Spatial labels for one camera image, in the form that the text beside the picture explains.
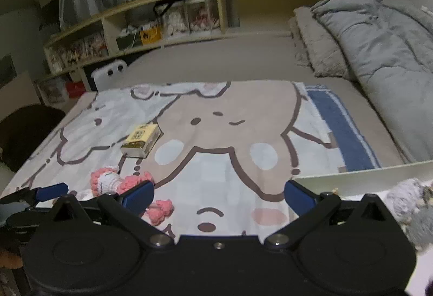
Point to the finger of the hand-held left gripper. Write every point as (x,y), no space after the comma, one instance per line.
(27,218)
(50,191)

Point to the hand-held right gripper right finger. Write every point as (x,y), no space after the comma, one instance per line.
(297,197)

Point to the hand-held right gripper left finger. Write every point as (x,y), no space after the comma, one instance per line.
(139,197)

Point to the pink crochet doll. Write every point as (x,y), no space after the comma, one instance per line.
(108,181)

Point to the small yellow box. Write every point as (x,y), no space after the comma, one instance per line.
(140,141)

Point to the white cardboard box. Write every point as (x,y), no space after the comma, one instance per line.
(355,177)

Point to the dark knitted item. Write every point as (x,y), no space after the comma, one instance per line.
(428,194)

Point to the person's left hand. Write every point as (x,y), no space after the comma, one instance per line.
(10,258)

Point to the black chair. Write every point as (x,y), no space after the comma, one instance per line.
(28,137)

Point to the clear plastic box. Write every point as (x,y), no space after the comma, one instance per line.
(52,90)

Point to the cardboard sheet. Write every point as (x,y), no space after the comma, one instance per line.
(18,93)

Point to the red box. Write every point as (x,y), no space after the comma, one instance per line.
(75,89)

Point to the printed cartoon blanket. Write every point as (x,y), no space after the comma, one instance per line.
(220,120)

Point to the doll display box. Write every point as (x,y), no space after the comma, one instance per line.
(96,44)
(72,52)
(203,15)
(175,20)

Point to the grey fluffy pillow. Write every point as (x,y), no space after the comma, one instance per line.
(321,52)

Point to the yellow bag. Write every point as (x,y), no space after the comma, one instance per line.
(150,36)

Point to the grey duvet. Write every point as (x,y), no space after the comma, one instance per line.
(389,45)

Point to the wooden bedside shelf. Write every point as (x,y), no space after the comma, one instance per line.
(221,12)

